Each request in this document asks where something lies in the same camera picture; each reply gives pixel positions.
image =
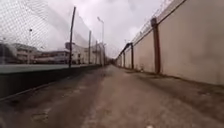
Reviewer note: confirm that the pale building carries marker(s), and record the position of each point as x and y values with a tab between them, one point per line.
80	53

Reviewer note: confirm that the brown dirt road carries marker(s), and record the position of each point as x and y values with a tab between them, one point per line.
116	100

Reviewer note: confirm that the robot's own part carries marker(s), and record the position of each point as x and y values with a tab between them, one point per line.
150	126

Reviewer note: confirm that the low grey building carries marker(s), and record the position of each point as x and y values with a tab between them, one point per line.
25	53

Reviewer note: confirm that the beige wall with brown pillars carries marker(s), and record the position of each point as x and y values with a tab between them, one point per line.
190	43

